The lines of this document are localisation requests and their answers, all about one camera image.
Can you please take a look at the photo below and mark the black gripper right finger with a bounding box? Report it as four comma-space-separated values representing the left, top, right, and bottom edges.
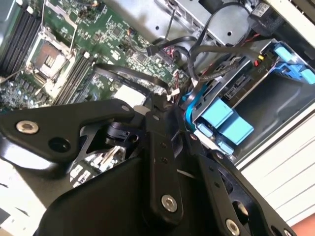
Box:
172, 107, 297, 236

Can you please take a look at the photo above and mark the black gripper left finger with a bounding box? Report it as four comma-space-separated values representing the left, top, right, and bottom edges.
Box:
0, 94, 185, 226

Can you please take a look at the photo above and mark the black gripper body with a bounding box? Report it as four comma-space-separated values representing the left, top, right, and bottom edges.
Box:
34, 154, 222, 236

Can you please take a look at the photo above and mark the black data wire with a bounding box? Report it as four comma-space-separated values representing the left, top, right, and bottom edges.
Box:
94, 62, 173, 104

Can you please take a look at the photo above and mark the hard disk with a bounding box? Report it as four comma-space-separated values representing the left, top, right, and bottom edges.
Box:
253, 40, 315, 86

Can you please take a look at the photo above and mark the person's hand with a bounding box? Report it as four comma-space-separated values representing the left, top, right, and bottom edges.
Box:
294, 220, 315, 236

